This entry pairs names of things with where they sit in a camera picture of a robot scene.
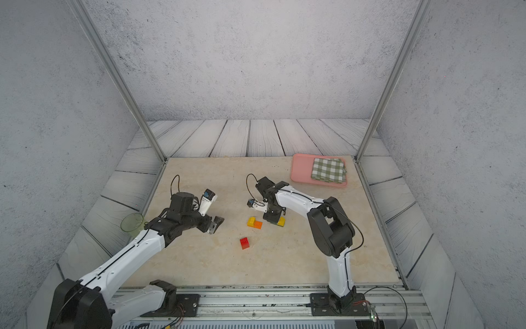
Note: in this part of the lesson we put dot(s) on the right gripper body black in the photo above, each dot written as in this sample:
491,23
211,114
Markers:
272,214

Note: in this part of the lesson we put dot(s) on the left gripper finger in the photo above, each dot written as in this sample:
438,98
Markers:
218,220
212,228

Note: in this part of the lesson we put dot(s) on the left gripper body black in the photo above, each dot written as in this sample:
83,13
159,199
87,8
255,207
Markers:
201,222

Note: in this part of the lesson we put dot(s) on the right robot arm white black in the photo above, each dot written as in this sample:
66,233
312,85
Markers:
332,230

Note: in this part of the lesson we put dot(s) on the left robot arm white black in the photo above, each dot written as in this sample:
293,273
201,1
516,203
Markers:
90,302

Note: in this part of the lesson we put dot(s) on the red lego brick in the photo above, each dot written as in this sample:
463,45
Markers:
244,243

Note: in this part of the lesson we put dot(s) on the pink tray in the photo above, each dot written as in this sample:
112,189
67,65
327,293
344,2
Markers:
302,168

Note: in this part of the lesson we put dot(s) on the green translucent cup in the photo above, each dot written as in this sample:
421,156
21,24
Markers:
133,224

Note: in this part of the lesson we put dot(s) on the green checkered cloth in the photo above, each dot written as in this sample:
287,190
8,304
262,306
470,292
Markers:
330,170

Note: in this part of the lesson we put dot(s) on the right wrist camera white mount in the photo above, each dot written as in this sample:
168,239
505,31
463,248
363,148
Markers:
257,205

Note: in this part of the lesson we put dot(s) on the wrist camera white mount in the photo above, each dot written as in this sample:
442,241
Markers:
257,205
207,199

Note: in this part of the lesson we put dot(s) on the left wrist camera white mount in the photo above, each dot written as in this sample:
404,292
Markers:
207,199

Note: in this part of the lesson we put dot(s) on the left camera cable black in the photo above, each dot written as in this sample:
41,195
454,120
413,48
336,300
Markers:
175,178

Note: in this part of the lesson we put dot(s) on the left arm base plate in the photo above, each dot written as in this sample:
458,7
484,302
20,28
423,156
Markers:
178,305

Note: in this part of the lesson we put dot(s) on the aluminium rail front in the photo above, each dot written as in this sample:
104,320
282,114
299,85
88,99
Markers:
303,306

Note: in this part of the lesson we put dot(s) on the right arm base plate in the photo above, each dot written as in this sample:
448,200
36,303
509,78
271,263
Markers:
328,304

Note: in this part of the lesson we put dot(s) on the right aluminium frame post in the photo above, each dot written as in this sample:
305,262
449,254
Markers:
395,74

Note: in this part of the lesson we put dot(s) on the aluminium frame post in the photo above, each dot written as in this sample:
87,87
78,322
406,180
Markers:
395,74
86,23

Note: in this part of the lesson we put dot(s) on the left aluminium frame post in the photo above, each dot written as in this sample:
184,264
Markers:
86,23

